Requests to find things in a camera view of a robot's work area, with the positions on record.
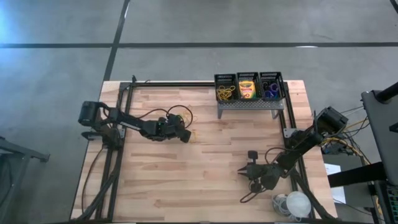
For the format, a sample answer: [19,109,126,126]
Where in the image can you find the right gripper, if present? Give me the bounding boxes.
[238,164,284,190]

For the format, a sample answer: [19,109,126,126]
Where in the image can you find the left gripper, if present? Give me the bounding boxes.
[154,114,192,144]

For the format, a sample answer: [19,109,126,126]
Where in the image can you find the yellow rubber bands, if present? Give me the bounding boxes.
[216,85,236,101]

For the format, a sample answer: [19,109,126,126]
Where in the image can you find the black plastic mesh basket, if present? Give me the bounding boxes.
[259,71,285,101]
[213,73,239,103]
[236,72,261,101]

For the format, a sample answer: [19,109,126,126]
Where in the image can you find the yellow Crayola crayon box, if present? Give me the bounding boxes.
[238,80,257,100]

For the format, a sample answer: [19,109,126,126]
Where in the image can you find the white dome lamp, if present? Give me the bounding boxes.
[285,191,312,218]

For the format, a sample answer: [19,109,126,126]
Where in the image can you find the grey perforated metal shelf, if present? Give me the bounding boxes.
[216,98,285,120]

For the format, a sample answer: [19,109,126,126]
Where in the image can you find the white paper sheet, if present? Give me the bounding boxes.
[324,163,347,205]

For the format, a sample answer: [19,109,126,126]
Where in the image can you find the black flat bar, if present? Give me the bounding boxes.
[328,161,386,188]

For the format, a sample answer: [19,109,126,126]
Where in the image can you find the grey metal cart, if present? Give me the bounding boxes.
[361,89,398,187]

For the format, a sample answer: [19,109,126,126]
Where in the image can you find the backlit keyboard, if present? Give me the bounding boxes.
[386,185,398,224]

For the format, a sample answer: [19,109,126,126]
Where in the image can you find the black pole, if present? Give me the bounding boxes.
[375,81,398,103]

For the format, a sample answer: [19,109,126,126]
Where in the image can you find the grey metal stand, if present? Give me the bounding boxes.
[0,136,51,224]

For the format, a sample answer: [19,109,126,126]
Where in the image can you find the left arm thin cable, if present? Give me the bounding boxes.
[136,105,194,129]

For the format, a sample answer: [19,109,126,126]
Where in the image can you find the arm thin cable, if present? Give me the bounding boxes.
[264,146,293,164]
[136,105,194,129]

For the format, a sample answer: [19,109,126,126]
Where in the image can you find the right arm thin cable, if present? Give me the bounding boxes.
[264,146,293,164]

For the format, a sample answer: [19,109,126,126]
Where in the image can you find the white coiled cable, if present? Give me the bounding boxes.
[271,193,292,218]

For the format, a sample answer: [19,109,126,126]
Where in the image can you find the yellow and black cable bundle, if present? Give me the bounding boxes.
[318,105,373,166]

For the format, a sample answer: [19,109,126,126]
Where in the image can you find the thin brown cable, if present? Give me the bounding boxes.
[81,146,108,215]

